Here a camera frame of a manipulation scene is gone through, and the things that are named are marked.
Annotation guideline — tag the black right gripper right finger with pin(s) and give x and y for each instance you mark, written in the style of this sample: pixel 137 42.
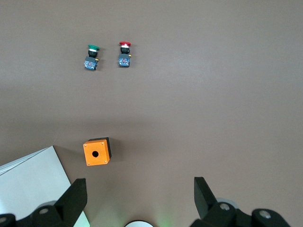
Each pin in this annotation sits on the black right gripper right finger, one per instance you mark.
pixel 213 215

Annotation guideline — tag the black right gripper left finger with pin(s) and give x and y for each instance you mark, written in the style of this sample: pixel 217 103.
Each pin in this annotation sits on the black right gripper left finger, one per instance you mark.
pixel 68 203

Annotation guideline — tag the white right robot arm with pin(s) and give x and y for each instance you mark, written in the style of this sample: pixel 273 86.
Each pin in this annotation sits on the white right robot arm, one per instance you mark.
pixel 139 224

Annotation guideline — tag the white drawer cabinet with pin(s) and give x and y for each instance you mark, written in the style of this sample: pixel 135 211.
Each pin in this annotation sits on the white drawer cabinet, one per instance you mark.
pixel 30 179

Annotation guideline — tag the orange push button box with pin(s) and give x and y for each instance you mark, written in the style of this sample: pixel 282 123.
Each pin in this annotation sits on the orange push button box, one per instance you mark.
pixel 101 156

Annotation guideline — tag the green mushroom push button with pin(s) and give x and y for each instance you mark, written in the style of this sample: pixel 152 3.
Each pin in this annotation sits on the green mushroom push button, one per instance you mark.
pixel 91 62

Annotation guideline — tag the red mushroom push button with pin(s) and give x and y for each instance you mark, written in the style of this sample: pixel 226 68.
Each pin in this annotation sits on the red mushroom push button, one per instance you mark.
pixel 123 60

